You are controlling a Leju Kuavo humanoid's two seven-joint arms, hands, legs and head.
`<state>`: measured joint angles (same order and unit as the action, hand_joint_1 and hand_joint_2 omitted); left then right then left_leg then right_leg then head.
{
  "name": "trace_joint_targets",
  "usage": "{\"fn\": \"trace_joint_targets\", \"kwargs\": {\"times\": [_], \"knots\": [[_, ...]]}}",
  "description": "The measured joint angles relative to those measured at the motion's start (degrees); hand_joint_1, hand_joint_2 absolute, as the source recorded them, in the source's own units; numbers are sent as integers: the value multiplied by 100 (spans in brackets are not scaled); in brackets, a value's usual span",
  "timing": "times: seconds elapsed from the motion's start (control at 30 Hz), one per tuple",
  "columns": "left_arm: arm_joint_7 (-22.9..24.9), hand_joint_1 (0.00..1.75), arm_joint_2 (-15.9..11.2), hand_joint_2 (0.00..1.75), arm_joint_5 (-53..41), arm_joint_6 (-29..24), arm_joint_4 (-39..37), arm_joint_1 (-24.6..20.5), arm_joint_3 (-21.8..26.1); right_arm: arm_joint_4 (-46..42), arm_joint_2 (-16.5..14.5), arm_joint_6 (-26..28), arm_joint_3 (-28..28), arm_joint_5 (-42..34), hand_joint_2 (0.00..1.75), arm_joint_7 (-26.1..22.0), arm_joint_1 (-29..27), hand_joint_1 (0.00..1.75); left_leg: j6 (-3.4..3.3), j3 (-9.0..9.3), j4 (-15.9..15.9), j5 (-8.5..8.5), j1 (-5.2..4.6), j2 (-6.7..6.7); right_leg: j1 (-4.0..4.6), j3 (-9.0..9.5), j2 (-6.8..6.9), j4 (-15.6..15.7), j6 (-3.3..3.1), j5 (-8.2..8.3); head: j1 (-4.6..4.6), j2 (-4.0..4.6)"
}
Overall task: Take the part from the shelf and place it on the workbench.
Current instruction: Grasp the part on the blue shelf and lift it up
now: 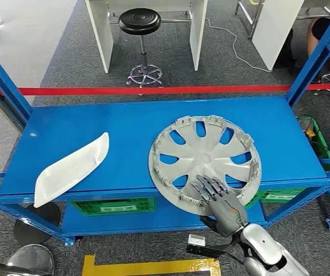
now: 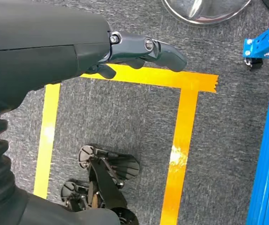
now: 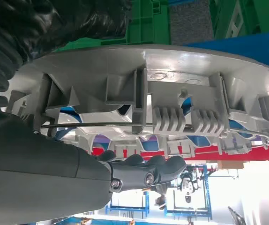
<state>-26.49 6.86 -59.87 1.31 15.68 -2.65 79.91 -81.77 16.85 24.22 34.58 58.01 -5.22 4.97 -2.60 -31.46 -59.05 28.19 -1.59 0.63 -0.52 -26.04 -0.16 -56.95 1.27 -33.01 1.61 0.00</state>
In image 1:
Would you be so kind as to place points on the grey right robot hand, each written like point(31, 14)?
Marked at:
point(225, 213)

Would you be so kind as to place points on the grey plastic wheel cover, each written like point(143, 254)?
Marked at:
point(205, 160)

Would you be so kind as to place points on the small yellow part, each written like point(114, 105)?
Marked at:
point(310, 133)

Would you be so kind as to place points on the white plastic trim part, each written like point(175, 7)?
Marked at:
point(67, 171)

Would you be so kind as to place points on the red barrier belt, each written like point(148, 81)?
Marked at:
point(153, 90)

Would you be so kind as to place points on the white cabinet panel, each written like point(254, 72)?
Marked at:
point(277, 30)

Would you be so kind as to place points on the person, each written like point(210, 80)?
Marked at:
point(312, 42)

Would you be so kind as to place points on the black round stool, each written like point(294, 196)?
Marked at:
point(139, 21)

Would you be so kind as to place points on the white desk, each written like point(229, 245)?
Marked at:
point(101, 34)

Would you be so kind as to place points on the black barrier stanchion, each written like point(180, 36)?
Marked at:
point(35, 228)

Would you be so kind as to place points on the chrome barrier stanchion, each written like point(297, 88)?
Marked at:
point(7, 109)
point(29, 259)

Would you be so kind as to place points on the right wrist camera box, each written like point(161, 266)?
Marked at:
point(196, 240)

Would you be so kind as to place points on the steel frame table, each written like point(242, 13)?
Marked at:
point(256, 19)

